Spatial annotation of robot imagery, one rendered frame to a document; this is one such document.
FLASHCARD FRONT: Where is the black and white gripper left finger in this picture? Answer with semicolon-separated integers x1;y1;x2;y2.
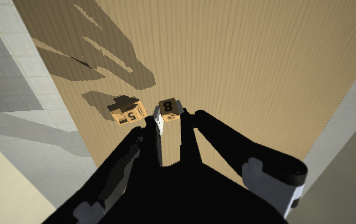
41;105;163;224

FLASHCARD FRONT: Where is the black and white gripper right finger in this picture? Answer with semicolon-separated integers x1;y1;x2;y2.
176;100;308;224

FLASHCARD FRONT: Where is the tan wooden cube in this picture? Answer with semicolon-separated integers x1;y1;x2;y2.
123;104;143;123
158;98;180;122

